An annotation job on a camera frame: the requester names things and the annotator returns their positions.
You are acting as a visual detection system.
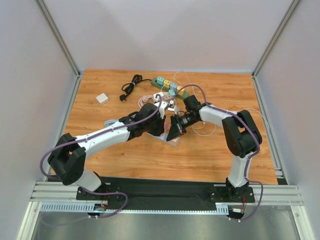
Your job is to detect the pink round power strip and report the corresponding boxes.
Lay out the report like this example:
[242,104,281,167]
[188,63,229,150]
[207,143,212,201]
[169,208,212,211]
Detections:
[138,95,159,109]

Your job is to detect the blue charger plug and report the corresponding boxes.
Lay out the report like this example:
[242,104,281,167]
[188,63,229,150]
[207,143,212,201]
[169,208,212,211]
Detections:
[170,82,178,91]

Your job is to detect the teal charger plug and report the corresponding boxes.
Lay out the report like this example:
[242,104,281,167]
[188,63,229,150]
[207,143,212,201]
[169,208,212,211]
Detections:
[156,76,165,86]

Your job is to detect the grey slotted cable duct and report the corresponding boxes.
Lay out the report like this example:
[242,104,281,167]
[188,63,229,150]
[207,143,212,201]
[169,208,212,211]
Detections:
[39,202,244,216]

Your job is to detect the light blue small charger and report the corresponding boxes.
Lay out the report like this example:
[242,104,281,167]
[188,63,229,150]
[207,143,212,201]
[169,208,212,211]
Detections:
[168,89,176,97]

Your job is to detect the orange charger plug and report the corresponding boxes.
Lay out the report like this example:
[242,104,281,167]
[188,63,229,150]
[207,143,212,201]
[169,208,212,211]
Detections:
[176,85,185,96]

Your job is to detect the green power strip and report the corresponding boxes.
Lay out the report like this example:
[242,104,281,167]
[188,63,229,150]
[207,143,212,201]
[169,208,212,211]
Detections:
[151,77,190,100]

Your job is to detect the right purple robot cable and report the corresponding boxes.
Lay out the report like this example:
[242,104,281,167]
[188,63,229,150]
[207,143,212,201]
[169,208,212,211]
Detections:
[174,83,264,223]

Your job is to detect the white charger plug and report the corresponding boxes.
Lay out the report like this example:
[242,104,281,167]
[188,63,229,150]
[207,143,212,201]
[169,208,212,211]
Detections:
[95,93,110,105]

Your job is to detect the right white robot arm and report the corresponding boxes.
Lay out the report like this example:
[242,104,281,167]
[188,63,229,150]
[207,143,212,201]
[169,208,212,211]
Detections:
[166,95,262,195]

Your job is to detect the white charger on pink strip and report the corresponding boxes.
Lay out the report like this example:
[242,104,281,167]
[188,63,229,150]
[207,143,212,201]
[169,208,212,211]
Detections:
[153,92,164,99]

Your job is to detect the yellow charger plug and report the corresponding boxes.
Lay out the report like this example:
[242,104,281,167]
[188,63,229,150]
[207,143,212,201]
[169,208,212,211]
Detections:
[163,79,172,89]

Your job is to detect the light blue power strip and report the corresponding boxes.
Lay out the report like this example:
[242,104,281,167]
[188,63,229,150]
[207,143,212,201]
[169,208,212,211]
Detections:
[104,119,124,130]

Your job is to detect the brown pink charger plug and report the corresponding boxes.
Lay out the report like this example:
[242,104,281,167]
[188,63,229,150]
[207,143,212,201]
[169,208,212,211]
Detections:
[163,95,172,102]

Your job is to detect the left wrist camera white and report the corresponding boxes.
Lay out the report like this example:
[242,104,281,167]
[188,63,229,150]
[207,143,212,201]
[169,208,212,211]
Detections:
[154,101,171,119]

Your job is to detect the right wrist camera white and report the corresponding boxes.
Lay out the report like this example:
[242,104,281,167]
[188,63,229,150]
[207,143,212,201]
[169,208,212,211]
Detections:
[167,100,179,115]

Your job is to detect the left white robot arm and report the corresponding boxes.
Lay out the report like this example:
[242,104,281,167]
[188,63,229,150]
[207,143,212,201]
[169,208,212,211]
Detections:
[47,102,167,191]

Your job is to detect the black base mat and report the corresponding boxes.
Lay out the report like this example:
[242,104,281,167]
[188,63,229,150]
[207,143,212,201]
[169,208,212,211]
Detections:
[76,177,255,210]

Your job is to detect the black power cord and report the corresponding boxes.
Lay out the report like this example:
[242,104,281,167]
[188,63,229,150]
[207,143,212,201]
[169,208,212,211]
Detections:
[118,74,153,103]

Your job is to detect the white usb cable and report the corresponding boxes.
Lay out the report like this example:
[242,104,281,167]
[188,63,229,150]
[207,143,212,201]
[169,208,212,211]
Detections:
[172,69,271,137]

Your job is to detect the beige patterned cube charger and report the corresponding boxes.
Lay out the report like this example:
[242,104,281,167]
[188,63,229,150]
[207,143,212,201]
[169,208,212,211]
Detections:
[159,134,180,147]

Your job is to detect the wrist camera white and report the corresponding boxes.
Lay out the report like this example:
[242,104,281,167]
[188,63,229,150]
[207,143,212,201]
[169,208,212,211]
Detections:
[154,101,171,119]
[167,100,179,115]

